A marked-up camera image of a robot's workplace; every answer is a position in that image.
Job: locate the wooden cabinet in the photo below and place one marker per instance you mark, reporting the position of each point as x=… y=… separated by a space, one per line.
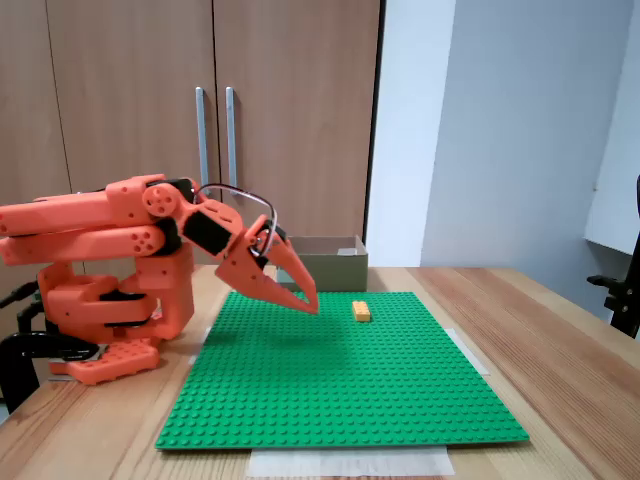
x=300 y=75

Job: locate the open cardboard box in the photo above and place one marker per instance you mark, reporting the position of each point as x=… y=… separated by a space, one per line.
x=340 y=272

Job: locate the yellow lego block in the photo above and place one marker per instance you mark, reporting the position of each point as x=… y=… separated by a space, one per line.
x=361 y=311

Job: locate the green lego baseplate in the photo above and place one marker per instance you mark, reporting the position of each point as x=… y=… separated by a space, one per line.
x=300 y=390

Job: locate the black table clamp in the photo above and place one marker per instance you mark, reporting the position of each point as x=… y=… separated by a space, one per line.
x=15 y=360

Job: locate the beige masking tape strip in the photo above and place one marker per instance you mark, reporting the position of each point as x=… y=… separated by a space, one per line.
x=472 y=352
x=350 y=462
x=200 y=347

